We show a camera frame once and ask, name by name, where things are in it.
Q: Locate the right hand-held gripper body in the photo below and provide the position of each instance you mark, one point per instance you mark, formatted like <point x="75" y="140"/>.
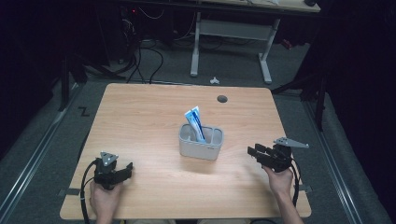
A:
<point x="280" y="160"/>

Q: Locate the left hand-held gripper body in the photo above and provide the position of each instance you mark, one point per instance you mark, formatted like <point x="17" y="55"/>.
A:
<point x="104" y="174"/>

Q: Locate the grey plastic holder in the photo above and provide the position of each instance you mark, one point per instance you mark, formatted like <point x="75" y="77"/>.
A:
<point x="199" y="151"/>

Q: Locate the blue and white toothpaste tube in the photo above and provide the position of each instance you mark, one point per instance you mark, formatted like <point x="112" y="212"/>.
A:
<point x="195" y="121"/>

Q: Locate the person's right hand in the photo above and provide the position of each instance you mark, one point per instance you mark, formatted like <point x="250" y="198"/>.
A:
<point x="280" y="182"/>

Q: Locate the grey tape strip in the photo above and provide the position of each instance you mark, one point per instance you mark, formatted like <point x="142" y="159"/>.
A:
<point x="305" y="188"/>
<point x="70" y="192"/>

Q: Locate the dark round table grommet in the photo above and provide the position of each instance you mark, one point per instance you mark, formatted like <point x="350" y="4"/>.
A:
<point x="222" y="99"/>

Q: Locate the black metal stand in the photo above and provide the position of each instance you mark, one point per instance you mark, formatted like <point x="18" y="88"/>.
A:
<point x="319" y="99"/>
<point x="64" y="84"/>

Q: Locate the small white floor object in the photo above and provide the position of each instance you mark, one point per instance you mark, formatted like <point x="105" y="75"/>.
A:
<point x="214" y="81"/>

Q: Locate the red floor object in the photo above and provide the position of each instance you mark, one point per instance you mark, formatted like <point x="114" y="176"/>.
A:
<point x="286" y="44"/>

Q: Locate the white desk with metal legs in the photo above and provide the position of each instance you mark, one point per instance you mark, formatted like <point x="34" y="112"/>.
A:
<point x="232" y="29"/>

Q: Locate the dark equipment with red light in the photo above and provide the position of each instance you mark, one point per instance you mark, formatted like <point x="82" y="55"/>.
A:
<point x="129" y="21"/>

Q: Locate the metal floor rail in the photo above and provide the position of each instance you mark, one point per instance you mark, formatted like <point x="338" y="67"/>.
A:
<point x="334" y="168"/>
<point x="34" y="155"/>

